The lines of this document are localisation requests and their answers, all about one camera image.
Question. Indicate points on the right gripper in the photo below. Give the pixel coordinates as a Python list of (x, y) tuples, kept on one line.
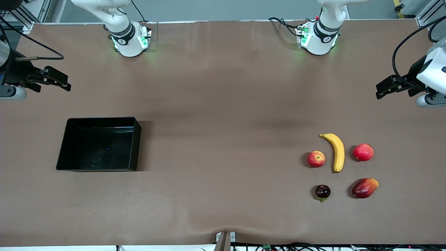
[(15, 74)]

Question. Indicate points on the red mango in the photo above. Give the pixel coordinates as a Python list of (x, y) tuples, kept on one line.
[(364, 188)]

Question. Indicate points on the aluminium frame rails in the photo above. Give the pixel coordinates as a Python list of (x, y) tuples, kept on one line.
[(24, 15)]

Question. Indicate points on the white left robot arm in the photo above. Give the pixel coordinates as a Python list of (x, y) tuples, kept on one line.
[(322, 38)]

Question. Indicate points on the aluminium frame with yellow part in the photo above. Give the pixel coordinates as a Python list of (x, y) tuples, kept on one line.
[(425, 12)]

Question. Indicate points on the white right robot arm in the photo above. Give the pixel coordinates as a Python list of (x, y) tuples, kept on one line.
[(127, 42)]

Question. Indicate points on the metal table edge clamp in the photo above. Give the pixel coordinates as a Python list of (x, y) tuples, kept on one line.
[(225, 240)]

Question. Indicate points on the dark purple mangosteen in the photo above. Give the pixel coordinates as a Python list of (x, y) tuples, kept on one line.
[(322, 192)]

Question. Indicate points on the yellow banana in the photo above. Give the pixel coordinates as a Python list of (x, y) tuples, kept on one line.
[(338, 150)]

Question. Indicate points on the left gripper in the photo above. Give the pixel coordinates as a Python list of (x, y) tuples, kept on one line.
[(414, 71)]

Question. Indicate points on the black plastic box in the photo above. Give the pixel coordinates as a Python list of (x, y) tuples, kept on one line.
[(101, 146)]

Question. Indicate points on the plain red apple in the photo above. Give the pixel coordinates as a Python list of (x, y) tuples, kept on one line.
[(363, 152)]

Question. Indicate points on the red yellow striped apple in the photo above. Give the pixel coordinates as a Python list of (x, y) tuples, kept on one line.
[(316, 159)]

